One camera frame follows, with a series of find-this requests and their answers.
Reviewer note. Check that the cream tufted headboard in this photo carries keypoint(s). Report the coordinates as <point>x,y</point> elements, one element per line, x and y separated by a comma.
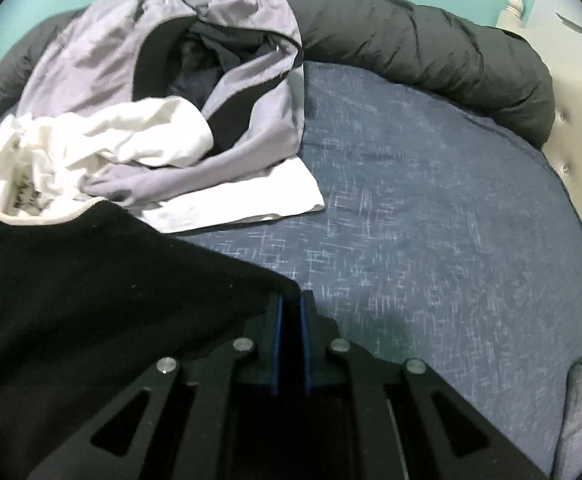
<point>581,110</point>

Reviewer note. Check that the black sweater with white trim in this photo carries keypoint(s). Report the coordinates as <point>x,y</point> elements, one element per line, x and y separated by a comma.
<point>96,300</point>

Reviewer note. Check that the white t-shirt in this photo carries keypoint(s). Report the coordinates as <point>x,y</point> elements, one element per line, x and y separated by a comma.
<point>251,195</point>

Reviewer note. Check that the lilac grey jacket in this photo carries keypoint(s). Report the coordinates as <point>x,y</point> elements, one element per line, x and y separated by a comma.
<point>106,45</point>

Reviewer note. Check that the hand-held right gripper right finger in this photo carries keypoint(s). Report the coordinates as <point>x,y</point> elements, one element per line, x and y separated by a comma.
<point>305,350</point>

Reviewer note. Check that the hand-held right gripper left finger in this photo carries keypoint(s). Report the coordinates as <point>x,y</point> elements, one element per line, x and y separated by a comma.
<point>276,350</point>

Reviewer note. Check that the dark grey rolled duvet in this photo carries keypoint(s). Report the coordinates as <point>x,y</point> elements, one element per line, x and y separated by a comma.
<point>421,45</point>

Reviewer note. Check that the white long-sleeved garment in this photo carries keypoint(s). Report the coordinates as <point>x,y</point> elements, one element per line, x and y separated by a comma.
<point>101,135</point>

